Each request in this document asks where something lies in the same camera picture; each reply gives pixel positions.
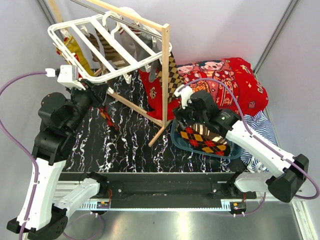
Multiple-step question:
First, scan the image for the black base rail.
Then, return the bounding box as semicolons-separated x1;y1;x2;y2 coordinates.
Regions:
59;171;266;210

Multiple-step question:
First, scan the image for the metal rack rod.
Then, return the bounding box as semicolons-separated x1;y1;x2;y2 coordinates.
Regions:
70;0;162;40

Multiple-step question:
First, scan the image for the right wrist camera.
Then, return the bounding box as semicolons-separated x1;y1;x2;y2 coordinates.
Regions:
174;85;193;109

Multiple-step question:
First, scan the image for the brown striped sock in basket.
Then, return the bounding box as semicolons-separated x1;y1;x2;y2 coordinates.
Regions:
191;123;228;145

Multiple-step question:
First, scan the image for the blue striped shirt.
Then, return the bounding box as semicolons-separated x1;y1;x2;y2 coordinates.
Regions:
240;111;278;173

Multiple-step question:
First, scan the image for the brown argyle sock hanging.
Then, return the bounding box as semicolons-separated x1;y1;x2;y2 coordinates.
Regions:
156;51;184;103

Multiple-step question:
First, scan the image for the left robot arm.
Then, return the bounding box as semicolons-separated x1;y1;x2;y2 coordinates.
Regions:
6;80;108;240

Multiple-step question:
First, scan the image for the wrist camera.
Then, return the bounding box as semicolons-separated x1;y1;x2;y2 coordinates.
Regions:
174;85;193;109
45;64;86;90

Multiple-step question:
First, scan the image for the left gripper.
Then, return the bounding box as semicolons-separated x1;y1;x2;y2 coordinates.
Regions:
67;77;111;132

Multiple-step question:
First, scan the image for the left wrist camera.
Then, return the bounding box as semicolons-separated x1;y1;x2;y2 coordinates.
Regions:
45;64;86;90

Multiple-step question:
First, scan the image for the wooden drying rack frame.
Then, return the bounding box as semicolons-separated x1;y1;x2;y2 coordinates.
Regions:
47;0;173;147

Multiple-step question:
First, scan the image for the white plastic clip hanger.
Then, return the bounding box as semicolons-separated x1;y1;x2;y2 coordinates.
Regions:
47;7;164;90

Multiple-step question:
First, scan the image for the clear plastic basket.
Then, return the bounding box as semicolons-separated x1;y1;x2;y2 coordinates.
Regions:
170;120;244;160

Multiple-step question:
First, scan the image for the grey sock hanging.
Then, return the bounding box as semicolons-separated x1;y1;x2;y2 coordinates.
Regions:
119;26;160;83

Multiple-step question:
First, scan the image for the yellow sock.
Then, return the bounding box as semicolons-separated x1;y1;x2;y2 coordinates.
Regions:
63;36;94;76

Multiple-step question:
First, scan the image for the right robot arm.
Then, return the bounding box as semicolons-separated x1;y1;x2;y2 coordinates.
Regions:
173;86;309;203

